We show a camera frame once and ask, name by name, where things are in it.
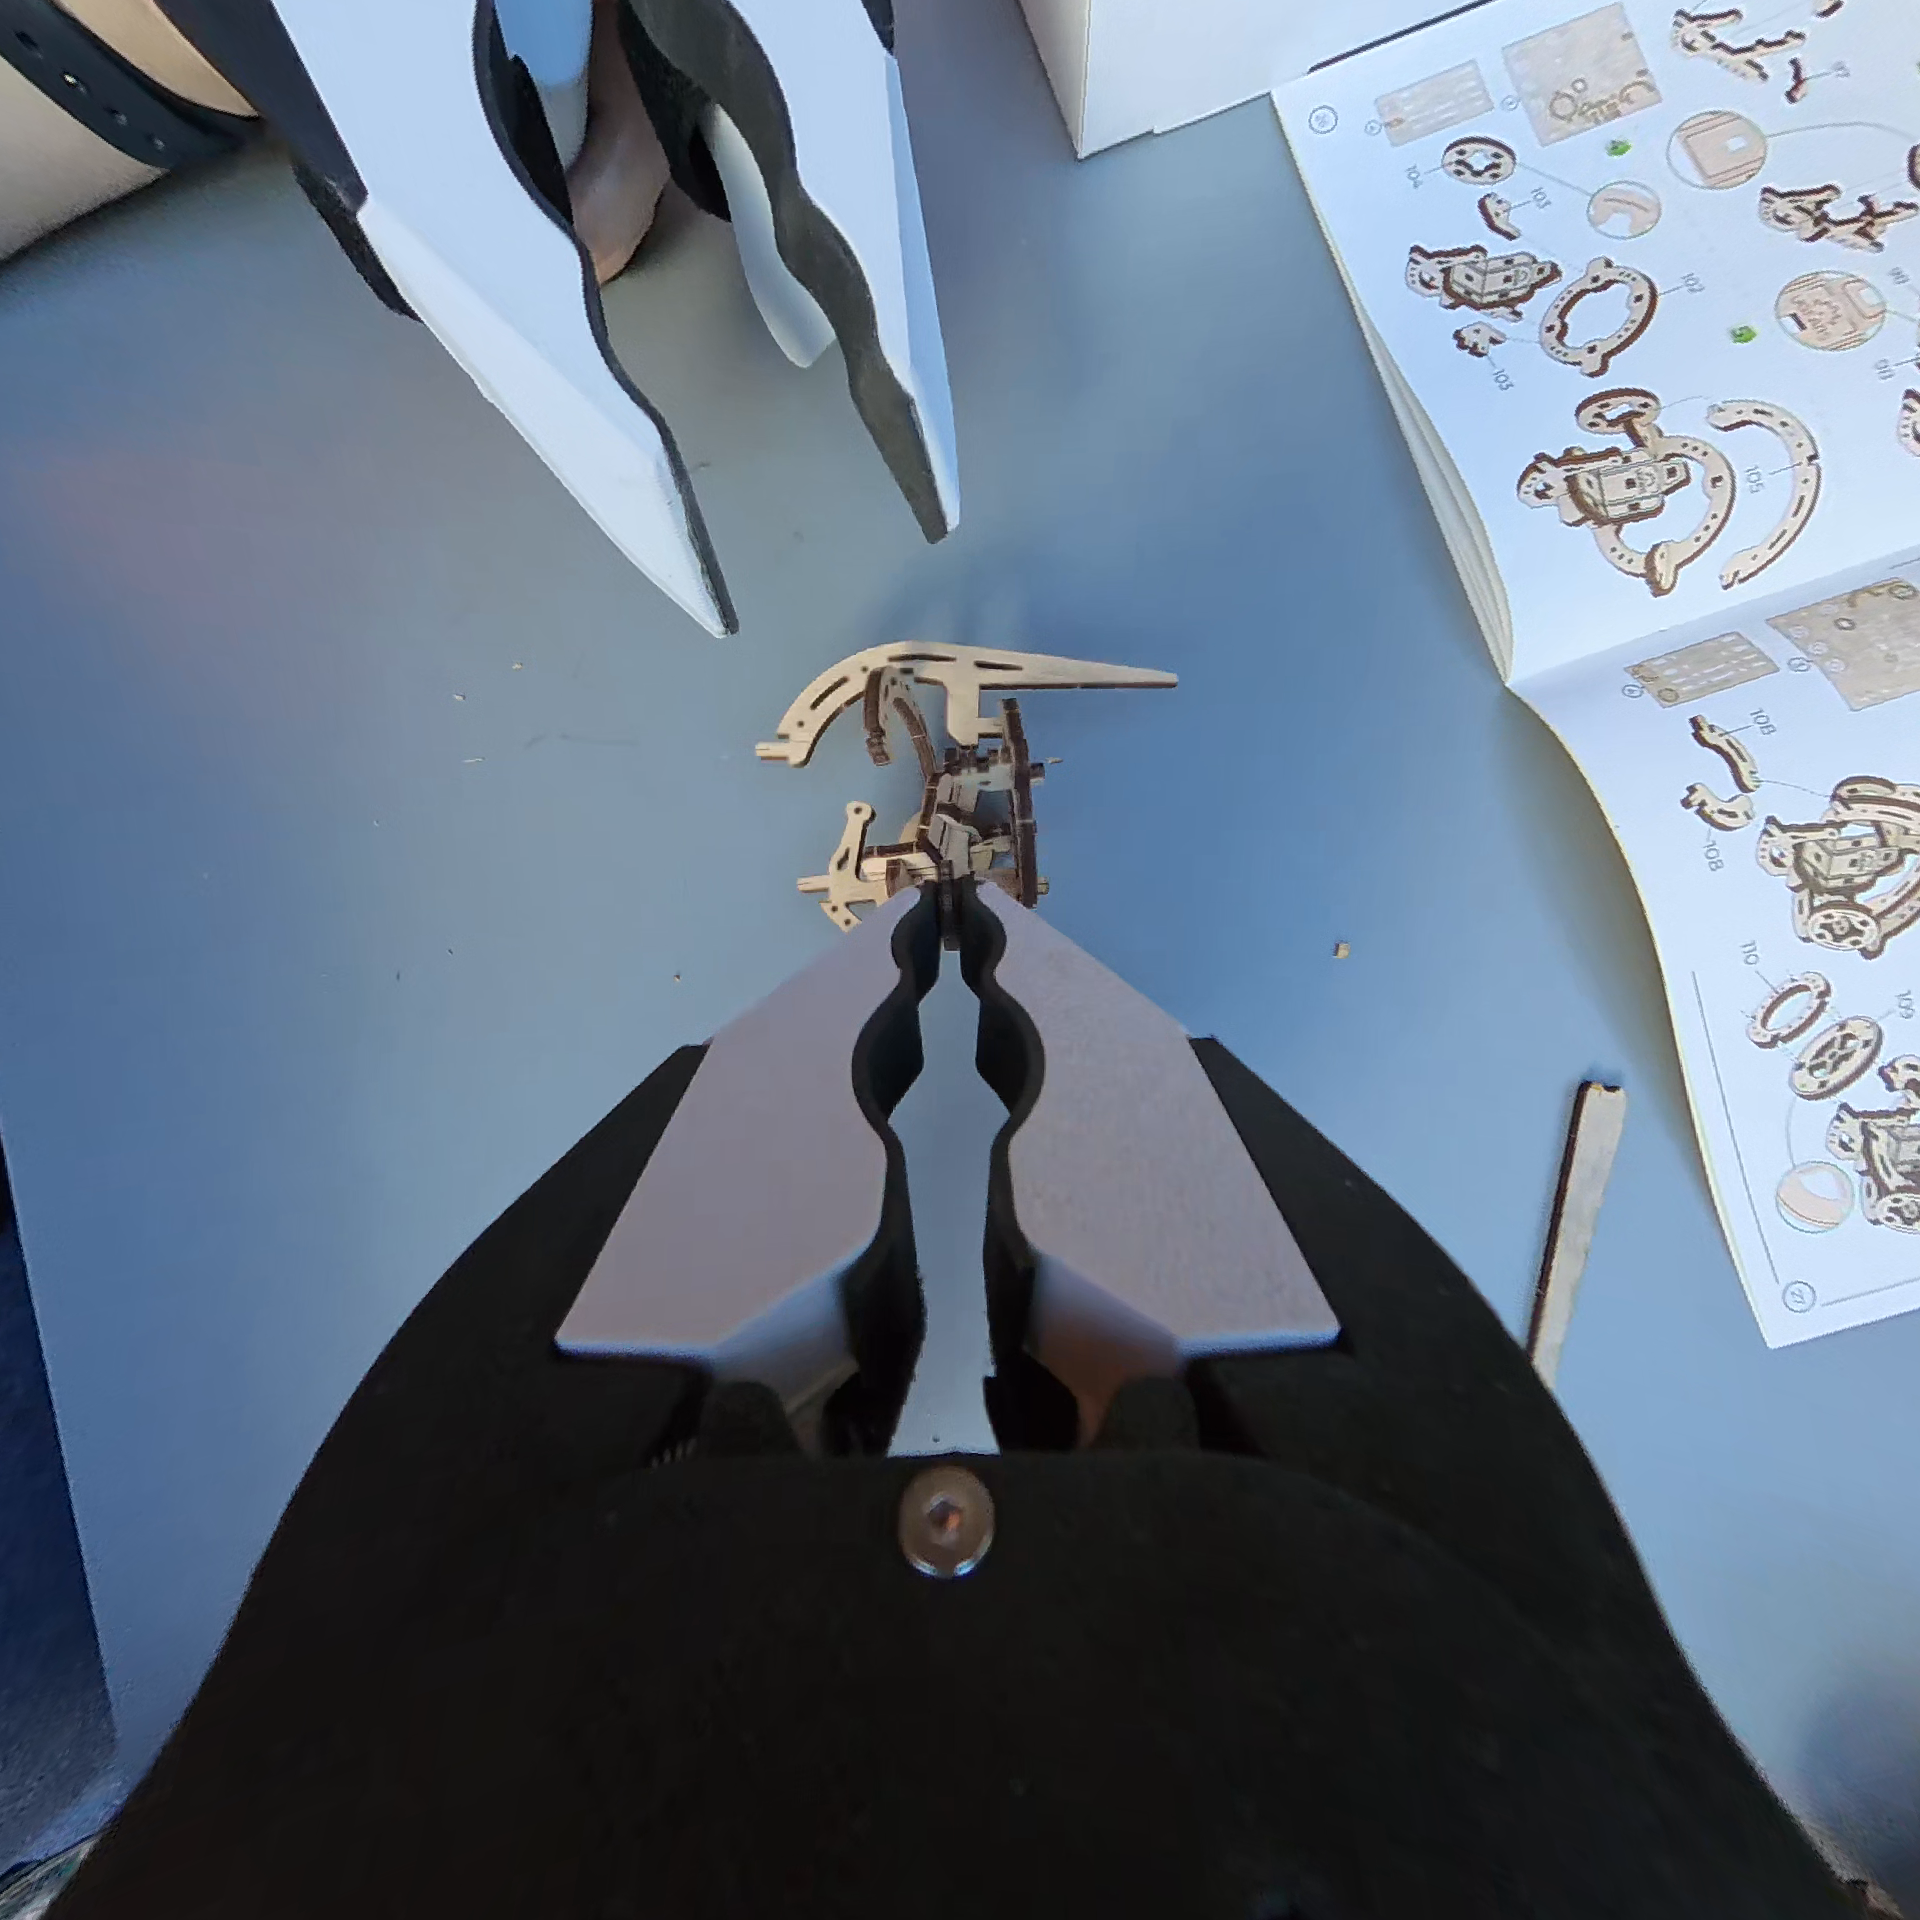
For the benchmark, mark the person's left forearm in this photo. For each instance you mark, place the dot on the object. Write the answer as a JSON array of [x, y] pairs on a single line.
[[58, 195]]

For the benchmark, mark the black wrist band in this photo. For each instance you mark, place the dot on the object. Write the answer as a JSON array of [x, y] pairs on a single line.
[[134, 112]]

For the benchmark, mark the small wooden model assembly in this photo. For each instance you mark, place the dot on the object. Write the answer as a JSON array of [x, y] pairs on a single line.
[[900, 667]]

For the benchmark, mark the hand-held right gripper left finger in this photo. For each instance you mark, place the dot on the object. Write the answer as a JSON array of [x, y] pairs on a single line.
[[719, 1199]]

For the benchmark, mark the white instruction booklet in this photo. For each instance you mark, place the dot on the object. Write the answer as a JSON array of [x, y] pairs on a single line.
[[1680, 841]]

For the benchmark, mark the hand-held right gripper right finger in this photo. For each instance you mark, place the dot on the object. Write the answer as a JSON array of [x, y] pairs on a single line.
[[1158, 1199]]

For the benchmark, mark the person's left hand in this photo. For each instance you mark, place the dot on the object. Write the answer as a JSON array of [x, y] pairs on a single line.
[[615, 180]]

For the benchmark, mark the white cardboard box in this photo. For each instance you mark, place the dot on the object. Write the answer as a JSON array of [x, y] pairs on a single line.
[[1139, 75]]

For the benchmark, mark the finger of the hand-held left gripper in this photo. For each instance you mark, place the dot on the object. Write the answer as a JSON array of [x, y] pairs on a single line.
[[924, 330], [479, 300]]

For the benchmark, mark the thin wooden stick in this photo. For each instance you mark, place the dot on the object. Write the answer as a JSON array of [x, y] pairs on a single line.
[[1577, 1227]]

